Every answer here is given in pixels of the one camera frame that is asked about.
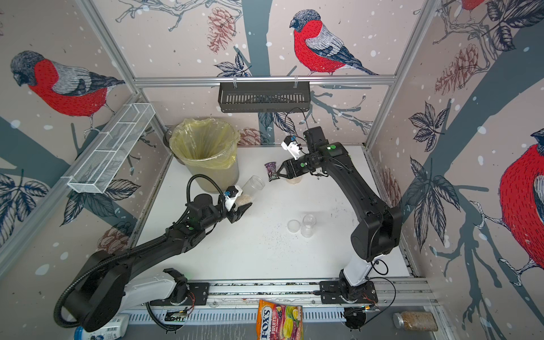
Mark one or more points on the white blue-lid container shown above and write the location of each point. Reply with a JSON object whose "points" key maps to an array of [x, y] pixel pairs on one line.
{"points": [[113, 330]]}

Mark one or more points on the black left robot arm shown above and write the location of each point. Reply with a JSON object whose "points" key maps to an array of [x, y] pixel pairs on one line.
{"points": [[96, 293]]}

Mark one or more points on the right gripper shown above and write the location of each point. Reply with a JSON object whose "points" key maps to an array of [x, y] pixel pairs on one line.
{"points": [[291, 166]]}

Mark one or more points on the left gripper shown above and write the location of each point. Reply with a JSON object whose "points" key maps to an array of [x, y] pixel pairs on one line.
{"points": [[239, 214]]}

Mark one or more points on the white wire shelf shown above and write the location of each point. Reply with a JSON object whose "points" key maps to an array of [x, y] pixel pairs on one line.
{"points": [[102, 165]]}

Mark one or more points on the bin with yellow bag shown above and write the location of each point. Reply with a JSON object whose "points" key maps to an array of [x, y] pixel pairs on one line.
{"points": [[207, 147]]}

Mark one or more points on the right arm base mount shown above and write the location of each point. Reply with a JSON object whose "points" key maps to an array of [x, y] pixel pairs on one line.
{"points": [[340, 292]]}

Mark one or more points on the Fox's candy bag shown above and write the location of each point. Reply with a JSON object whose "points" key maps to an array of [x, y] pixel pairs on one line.
{"points": [[279, 322]]}

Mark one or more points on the grain-filled jar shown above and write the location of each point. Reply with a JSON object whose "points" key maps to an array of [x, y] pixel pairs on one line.
{"points": [[415, 321]]}

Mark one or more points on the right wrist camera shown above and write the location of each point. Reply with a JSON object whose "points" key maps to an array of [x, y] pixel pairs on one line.
{"points": [[313, 139]]}

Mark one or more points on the clear jar lid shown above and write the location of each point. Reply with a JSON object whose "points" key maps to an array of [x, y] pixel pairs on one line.
{"points": [[293, 226]]}

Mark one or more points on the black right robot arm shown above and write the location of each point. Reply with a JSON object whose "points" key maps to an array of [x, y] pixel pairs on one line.
{"points": [[379, 225]]}

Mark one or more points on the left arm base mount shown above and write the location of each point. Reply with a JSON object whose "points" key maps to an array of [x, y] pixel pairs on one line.
{"points": [[184, 293]]}

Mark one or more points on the wide jar patterned lid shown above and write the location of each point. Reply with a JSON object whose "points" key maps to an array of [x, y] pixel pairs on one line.
{"points": [[295, 180]]}

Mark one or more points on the purple candy packet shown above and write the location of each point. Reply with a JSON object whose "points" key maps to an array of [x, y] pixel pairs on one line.
{"points": [[271, 171]]}

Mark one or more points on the black hanging basket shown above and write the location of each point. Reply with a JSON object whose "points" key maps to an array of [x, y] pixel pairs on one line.
{"points": [[264, 97]]}

